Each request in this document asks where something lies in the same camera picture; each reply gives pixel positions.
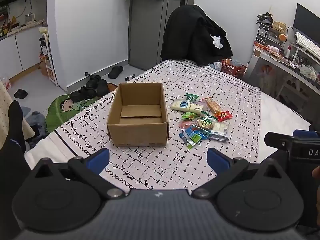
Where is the grey fluffy rug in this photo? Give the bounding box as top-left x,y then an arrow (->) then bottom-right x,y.
25,111 -> 48,143

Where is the black slipper by door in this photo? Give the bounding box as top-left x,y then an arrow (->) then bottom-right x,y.
108,66 -> 124,79

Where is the orange cracker packet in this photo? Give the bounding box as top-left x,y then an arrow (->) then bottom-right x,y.
201,97 -> 223,113

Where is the white keyboard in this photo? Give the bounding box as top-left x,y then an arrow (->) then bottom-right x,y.
295,32 -> 320,60

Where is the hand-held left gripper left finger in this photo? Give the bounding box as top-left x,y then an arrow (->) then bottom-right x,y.
32,148 -> 125,200

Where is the clear white snack packet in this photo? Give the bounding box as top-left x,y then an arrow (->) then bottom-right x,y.
209,122 -> 230,141

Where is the grey door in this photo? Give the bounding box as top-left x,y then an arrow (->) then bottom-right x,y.
129,0 -> 198,70

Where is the black computer monitor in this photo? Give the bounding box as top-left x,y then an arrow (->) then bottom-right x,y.
292,3 -> 320,50

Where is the white desk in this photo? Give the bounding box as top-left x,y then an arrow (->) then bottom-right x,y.
246,44 -> 320,120

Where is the pink sausage packet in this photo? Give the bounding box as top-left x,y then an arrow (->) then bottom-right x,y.
180,121 -> 198,130

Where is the cardboard box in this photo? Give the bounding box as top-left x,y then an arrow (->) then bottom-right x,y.
107,82 -> 169,147

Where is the pile of black shoes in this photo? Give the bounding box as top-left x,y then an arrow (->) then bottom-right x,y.
70,74 -> 118,103

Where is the red snack packet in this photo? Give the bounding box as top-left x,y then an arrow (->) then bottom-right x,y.
214,110 -> 232,122

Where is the dotted tablecloth table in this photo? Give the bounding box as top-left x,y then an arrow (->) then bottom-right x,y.
0,80 -> 35,143

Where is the wicker basket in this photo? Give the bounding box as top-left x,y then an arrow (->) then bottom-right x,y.
272,21 -> 287,33

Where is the red plastic basket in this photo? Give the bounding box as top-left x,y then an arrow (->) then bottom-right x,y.
221,59 -> 248,78

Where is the white bed sheet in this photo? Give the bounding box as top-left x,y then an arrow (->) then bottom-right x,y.
24,90 -> 313,170

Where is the white rolling rack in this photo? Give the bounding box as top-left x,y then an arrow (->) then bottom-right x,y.
39,26 -> 58,85

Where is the grey drawer organizer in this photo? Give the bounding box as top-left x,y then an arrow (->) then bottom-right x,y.
255,22 -> 274,44

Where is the long white bread packet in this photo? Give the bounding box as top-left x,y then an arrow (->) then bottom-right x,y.
171,99 -> 204,113

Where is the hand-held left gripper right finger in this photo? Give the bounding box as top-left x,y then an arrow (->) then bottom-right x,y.
191,147 -> 288,199

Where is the green white biscuit packet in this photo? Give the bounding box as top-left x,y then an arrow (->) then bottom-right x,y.
197,115 -> 217,130

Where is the green cartoon rug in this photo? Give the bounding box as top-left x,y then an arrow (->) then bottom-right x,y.
45,94 -> 100,133

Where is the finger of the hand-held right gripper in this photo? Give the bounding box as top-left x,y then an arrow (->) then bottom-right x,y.
264,132 -> 295,151
293,129 -> 320,138

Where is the black jacket on chair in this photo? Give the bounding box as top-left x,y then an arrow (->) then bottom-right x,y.
160,4 -> 234,67

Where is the person's leg in black sock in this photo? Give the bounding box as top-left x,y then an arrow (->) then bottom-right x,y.
0,100 -> 33,235

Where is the white kitchen cabinet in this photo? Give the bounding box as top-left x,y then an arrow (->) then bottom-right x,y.
0,25 -> 48,80

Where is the long green snack packet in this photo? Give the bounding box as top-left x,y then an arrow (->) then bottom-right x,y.
179,131 -> 202,150

